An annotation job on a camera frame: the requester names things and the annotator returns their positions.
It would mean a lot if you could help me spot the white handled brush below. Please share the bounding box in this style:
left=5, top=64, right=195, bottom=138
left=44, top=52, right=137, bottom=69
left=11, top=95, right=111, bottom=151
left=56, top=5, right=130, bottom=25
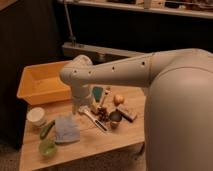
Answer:
left=99, top=89, right=110, bottom=107

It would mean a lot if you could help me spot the orange plastic bin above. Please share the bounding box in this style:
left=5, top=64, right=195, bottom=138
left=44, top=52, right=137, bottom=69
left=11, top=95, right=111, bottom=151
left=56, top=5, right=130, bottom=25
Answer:
left=17, top=61, right=71, bottom=105

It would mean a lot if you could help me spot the small metal cup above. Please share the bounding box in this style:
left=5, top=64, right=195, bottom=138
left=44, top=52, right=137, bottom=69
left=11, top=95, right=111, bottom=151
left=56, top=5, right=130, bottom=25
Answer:
left=109, top=111, right=122, bottom=129

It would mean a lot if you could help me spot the blue folded cloth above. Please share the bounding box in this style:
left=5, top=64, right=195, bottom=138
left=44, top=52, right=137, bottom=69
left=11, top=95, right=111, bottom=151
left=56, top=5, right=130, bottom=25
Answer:
left=55, top=116, right=80, bottom=144

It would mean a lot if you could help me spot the bunch of dark grapes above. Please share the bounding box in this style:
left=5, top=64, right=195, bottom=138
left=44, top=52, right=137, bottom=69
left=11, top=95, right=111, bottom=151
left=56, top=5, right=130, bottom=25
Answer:
left=98, top=107, right=109, bottom=122

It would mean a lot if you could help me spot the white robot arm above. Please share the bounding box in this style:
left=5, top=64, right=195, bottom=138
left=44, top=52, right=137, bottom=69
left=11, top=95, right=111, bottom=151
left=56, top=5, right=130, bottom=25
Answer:
left=60, top=48, right=213, bottom=171

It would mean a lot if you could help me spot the brown rectangular block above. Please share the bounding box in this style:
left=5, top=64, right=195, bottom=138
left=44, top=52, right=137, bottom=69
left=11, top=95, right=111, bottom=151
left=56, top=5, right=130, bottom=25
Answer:
left=117, top=106, right=137, bottom=122

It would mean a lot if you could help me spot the teal sponge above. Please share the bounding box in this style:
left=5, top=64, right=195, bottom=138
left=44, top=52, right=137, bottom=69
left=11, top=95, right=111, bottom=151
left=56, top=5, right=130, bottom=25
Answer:
left=92, top=86, right=103, bottom=102

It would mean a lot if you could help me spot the small yellow-red apple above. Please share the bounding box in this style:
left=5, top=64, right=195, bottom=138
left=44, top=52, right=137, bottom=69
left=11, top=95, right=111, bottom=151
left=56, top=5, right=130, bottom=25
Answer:
left=113, top=94, right=125, bottom=106

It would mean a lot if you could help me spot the green cucumber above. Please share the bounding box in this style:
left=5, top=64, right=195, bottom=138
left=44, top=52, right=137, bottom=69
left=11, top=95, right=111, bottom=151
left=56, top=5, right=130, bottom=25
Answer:
left=40, top=121, right=55, bottom=140

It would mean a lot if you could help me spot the silver peeler with black handle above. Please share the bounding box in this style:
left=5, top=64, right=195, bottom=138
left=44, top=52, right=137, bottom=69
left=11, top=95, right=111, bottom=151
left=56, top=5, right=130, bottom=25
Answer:
left=79, top=106, right=108, bottom=132

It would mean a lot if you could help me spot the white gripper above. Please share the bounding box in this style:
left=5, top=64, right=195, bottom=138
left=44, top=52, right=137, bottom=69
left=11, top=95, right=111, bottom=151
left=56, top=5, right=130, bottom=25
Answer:
left=71, top=85, right=98, bottom=115

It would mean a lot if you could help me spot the wall shelf with clutter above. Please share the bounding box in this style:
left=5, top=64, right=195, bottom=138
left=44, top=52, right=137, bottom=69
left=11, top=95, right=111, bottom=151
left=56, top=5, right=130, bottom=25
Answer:
left=57, top=0, right=213, bottom=19

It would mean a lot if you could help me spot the grey metal rail base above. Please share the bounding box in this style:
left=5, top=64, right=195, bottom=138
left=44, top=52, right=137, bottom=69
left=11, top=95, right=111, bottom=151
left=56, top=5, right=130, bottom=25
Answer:
left=62, top=42, right=142, bottom=63

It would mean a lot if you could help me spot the white paper cup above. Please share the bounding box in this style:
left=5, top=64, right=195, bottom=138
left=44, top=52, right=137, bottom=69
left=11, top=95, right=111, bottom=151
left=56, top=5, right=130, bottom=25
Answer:
left=27, top=107, right=46, bottom=127

